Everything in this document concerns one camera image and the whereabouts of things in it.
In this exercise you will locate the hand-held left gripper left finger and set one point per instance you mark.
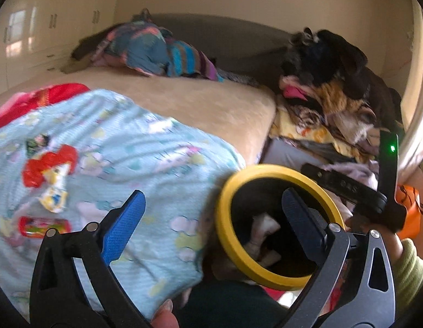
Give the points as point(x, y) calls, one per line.
point(124, 225)

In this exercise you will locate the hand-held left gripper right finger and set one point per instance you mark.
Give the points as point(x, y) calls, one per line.
point(300, 218)

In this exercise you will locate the black bin with yellow rim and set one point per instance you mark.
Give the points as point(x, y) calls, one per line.
point(228, 232)

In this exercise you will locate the yellow white wrapper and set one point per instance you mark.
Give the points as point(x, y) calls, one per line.
point(54, 198)

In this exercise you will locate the small red candy packet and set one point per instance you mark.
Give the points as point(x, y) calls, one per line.
point(44, 227)

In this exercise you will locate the red wrapper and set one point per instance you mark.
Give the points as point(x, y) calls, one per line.
point(37, 174)

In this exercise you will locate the dark printed wrapper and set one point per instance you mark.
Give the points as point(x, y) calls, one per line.
point(39, 142)

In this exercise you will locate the person's right forearm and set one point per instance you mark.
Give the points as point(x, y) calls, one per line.
point(409, 273)

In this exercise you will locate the person's right hand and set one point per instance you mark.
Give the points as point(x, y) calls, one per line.
point(395, 249)

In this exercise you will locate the person's left hand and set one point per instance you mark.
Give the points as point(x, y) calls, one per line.
point(165, 314)

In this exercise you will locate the pale pink cloth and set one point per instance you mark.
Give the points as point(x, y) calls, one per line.
point(361, 174)

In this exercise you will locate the orange bag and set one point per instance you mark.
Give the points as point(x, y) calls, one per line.
point(411, 208)

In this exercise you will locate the light blue printed blanket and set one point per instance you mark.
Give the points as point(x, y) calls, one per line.
point(129, 136)

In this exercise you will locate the person's dark green clothing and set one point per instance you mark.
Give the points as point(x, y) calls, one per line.
point(232, 304)

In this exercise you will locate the pile of clothes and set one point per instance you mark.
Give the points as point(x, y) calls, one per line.
point(334, 75)

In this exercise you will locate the beige bed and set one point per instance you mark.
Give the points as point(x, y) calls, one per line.
point(198, 109)

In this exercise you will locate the red pink printed cloth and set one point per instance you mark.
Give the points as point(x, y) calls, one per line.
point(44, 97)

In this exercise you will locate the dark patterned cloth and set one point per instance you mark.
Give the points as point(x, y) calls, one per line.
point(238, 78)

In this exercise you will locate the teal floral quilt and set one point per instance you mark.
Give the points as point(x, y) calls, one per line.
point(143, 47)

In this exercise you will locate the striped colourful blanket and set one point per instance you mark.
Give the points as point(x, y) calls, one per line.
point(187, 58)

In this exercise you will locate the dark brown cloth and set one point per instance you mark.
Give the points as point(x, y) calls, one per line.
point(83, 47)

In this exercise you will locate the grey headboard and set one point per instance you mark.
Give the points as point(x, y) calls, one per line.
point(232, 37)

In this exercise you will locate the cream built-in wardrobe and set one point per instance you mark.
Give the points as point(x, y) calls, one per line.
point(44, 24)

